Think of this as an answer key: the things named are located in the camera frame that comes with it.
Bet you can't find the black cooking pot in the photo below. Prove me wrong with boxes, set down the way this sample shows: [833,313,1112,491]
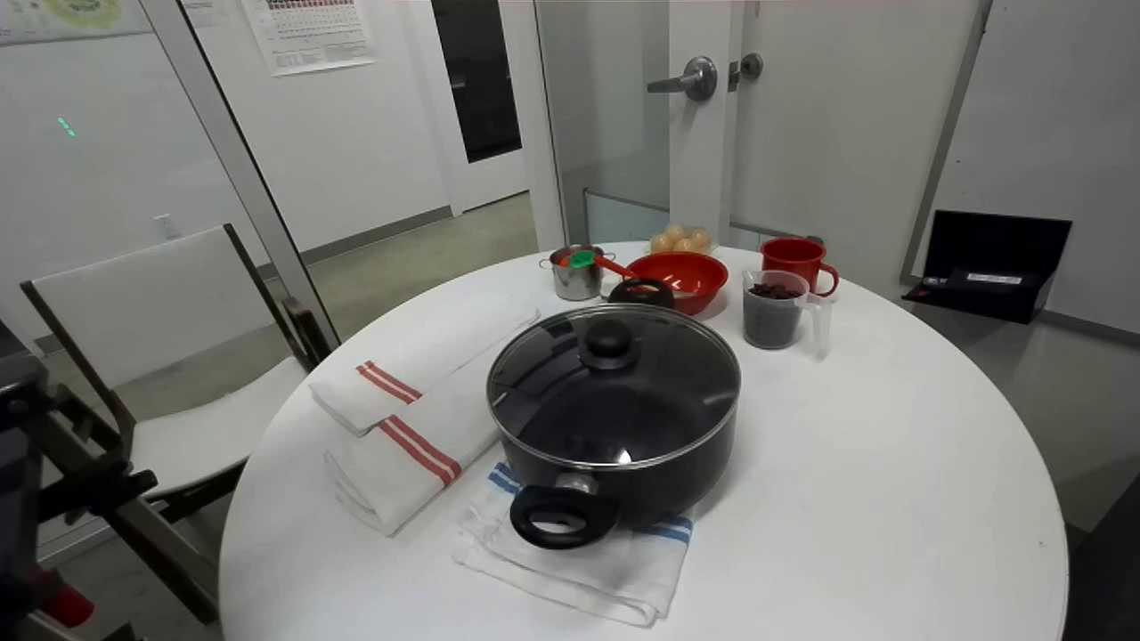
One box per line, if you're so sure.
[485,303,740,548]

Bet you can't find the clear measuring cup dark contents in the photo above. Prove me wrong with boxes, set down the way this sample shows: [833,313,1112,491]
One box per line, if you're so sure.
[740,271,830,360]

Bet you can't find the white folding chair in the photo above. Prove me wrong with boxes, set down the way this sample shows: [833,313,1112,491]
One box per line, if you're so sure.
[20,223,328,624]

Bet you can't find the silver door handle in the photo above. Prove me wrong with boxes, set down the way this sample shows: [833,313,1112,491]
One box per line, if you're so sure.
[648,58,715,102]

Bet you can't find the red bowl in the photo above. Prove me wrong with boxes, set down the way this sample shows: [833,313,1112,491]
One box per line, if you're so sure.
[611,252,728,318]

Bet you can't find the white towel red stripes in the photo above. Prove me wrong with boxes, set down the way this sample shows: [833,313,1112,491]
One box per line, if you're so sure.
[311,310,529,536]

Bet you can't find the white wall poster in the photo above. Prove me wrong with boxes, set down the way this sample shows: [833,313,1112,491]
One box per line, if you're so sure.
[241,0,375,75]

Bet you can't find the glass pot lid black knob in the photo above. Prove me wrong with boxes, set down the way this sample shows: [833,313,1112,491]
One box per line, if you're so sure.
[485,306,740,466]

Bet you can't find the yellow round food items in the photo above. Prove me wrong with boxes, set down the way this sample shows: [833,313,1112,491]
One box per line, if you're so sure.
[648,223,711,252]

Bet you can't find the black open case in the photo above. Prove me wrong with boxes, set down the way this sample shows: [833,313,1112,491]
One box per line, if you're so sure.
[908,210,1071,323]

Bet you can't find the red mug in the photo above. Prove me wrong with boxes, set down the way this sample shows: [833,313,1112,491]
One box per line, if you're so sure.
[762,233,842,295]

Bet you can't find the white towel blue stripes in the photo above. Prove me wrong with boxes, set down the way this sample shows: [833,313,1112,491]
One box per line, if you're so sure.
[457,464,693,625]

